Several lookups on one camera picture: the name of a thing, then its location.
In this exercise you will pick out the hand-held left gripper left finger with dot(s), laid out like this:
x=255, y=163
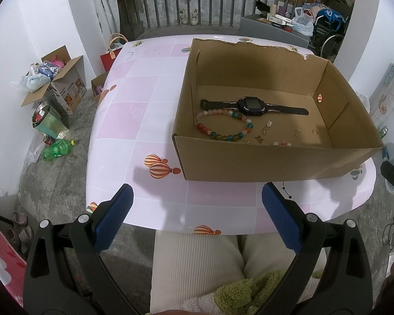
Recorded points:
x=113, y=223

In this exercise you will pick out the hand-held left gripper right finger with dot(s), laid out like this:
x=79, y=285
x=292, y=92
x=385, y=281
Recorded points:
x=282, y=220

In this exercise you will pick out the gold butterfly pendant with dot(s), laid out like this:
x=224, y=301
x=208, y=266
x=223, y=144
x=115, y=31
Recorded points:
x=258, y=138

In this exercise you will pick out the black smartwatch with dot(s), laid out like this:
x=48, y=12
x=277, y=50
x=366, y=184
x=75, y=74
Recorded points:
x=249, y=105

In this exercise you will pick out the small green bottle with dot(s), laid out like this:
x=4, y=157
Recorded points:
x=383, y=132

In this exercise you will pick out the green fluffy garment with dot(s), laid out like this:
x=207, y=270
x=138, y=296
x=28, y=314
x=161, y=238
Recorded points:
x=249, y=288

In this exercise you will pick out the folded floral foam mat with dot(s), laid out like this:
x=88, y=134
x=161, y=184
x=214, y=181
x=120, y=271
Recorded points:
x=382, y=105

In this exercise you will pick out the pink slipper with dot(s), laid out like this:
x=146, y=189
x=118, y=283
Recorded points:
x=25, y=234
x=19, y=218

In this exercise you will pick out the large white plastic bag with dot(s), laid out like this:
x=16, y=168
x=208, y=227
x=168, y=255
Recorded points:
x=364, y=103

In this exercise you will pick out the green soda bottle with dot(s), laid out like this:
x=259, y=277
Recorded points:
x=55, y=151

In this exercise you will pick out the clear plastic bag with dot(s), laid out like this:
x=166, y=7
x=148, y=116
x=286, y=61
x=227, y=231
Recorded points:
x=35, y=151

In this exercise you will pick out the mint green metal bucket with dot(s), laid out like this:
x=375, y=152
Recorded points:
x=51, y=124

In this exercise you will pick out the pink floral blanket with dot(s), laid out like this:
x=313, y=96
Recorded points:
x=0, y=259

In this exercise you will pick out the open printed cardboard box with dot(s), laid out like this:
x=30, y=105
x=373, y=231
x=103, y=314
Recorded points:
x=69, y=92

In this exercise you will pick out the small brown cardboard box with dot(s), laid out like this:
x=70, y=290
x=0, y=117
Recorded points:
x=98, y=82

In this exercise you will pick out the wheelchair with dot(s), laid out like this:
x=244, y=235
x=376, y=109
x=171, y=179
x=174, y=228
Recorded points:
x=328, y=44

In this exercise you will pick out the red paper gift bag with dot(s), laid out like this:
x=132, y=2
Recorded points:
x=110, y=60

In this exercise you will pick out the blue bag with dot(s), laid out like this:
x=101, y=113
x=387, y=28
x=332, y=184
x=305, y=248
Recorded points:
x=331, y=14

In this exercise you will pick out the grey cabinet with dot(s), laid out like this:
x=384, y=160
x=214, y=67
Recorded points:
x=266, y=31

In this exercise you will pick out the pink clothes pile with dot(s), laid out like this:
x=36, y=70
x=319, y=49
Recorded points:
x=312, y=10

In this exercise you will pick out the white flat box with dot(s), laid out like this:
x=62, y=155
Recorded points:
x=279, y=19

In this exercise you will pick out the small black object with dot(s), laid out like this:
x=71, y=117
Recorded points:
x=262, y=6

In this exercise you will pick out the white shoe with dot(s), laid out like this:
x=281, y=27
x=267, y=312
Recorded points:
x=183, y=16
x=195, y=16

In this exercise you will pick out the white curtain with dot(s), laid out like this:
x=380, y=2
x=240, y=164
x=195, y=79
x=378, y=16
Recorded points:
x=101, y=3

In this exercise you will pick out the metal balcony railing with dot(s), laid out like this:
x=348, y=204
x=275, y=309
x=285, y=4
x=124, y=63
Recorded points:
x=165, y=0

